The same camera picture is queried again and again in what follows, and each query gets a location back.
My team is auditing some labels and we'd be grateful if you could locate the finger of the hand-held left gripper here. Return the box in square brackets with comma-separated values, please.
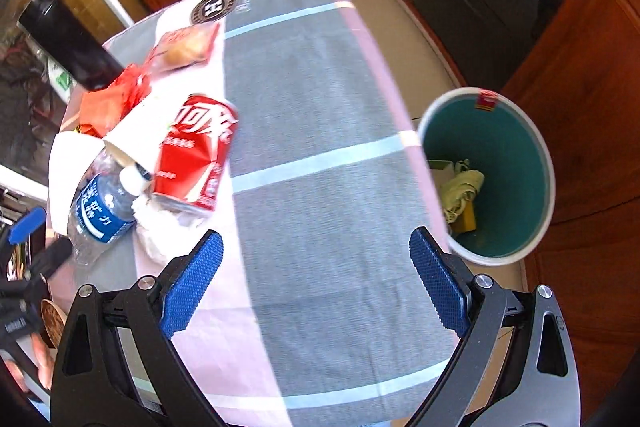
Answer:
[27, 237, 74, 282]
[0, 206, 47, 253]

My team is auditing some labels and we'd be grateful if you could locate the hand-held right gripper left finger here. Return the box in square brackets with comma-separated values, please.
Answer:
[50, 229, 226, 427]

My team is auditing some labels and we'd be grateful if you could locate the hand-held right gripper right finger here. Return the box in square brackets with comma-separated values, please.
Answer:
[400, 227, 583, 427]

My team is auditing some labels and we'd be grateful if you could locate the white tissue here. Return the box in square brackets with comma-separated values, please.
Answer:
[131, 194, 216, 263]

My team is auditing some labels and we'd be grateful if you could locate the orange biscuit packet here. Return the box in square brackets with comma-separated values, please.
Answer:
[77, 89, 132, 138]

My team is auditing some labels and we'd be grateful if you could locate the white paper cup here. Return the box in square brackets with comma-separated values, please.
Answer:
[102, 94, 183, 168]

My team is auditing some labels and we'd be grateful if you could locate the white bin with teal inside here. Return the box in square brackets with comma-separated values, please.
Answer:
[416, 87, 557, 267]

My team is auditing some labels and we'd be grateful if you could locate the red yellow snack wrapper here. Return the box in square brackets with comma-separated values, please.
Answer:
[112, 63, 153, 112]

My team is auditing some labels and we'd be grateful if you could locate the person's left hand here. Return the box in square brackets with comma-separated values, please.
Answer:
[0, 334, 55, 405]

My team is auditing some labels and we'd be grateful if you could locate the brown round disc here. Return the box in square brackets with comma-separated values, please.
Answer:
[40, 299, 66, 348]

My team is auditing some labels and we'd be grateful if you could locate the small yellow box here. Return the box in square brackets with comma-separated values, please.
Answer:
[452, 202, 478, 235]

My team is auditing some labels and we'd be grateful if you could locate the clear water bottle blue label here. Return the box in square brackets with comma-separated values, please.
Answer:
[66, 149, 153, 265]

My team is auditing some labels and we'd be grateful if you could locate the pale green crumpled wrapper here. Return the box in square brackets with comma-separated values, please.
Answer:
[441, 159, 486, 225]

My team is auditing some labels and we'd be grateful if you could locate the red soda can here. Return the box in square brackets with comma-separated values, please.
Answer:
[150, 93, 241, 214]

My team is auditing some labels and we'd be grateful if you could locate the white green plastic bag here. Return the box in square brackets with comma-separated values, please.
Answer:
[47, 57, 76, 102]

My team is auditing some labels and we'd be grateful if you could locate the black cylindrical flask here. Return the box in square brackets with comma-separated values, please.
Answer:
[17, 0, 126, 92]

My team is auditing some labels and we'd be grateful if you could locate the grey pink striped tablecloth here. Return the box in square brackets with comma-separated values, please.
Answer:
[47, 0, 471, 427]

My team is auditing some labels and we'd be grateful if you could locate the clear bread packet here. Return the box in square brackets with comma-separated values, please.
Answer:
[150, 23, 222, 72]

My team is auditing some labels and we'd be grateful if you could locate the tall wooden cabinet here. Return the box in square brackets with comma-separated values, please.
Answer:
[500, 0, 640, 427]

